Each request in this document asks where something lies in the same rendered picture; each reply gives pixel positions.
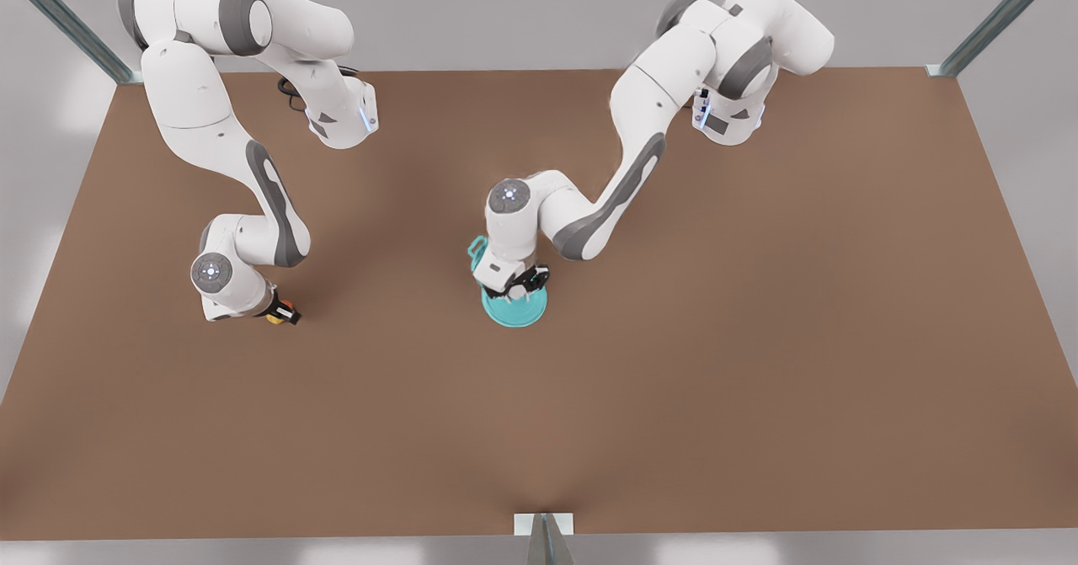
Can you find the yellow-brown potato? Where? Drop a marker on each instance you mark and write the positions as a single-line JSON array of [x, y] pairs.
[[274, 319]]

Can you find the teal pot lid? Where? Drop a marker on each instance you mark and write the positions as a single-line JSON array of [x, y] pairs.
[[515, 313]]

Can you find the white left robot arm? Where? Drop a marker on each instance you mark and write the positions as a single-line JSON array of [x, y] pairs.
[[648, 93]]

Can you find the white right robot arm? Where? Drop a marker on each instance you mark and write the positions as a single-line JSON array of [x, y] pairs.
[[194, 102]]

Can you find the teal pot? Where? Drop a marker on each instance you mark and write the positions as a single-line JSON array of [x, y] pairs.
[[477, 250]]

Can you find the silver frame post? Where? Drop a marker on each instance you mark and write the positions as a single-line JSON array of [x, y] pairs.
[[545, 540], [998, 18], [67, 19]]

